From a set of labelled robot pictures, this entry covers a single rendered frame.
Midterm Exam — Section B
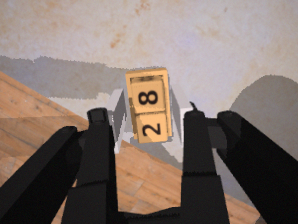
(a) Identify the tan wooden cube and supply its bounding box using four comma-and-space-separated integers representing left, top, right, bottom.
135, 111, 167, 143
131, 75, 165, 114

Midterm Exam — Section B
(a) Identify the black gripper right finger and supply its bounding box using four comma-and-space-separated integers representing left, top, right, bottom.
170, 83, 298, 224

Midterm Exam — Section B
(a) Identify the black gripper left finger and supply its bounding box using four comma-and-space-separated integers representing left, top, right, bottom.
0, 89, 127, 224

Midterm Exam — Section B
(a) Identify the orange rectangular tray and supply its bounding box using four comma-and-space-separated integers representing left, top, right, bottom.
125, 67, 172, 139

